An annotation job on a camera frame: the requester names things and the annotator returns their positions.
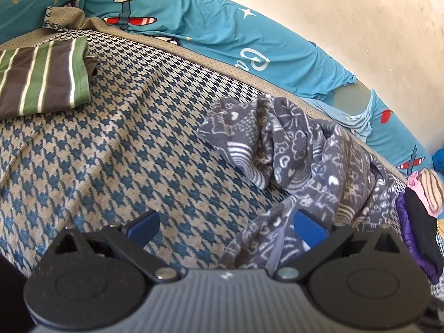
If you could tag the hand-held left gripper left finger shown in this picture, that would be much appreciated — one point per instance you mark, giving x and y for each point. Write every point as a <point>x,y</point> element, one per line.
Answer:
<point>144,228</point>

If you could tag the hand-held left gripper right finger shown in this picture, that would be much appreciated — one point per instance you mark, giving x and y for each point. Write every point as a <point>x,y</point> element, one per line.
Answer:
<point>310,229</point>

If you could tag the grey doodle print fleece garment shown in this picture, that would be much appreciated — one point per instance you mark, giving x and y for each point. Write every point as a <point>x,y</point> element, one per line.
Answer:
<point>301,159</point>

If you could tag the blue beige houndstooth seat cushion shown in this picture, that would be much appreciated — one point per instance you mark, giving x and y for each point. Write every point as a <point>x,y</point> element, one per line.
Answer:
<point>131,145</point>

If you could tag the purple folded garment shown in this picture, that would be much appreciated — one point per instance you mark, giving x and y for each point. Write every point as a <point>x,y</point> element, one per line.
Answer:
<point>414,246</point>

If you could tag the pink striped folded garment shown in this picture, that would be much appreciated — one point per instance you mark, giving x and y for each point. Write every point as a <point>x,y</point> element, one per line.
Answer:
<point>430,190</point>

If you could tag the blue soft object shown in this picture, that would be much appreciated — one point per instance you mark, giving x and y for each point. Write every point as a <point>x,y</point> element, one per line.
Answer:
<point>439,159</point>

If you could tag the green brown striped folded garment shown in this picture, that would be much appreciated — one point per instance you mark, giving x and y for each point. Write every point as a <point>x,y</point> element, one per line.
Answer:
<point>41,76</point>

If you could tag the blue airplane print sofa cover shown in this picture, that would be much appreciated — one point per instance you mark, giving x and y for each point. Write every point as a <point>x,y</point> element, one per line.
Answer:
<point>215,17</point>

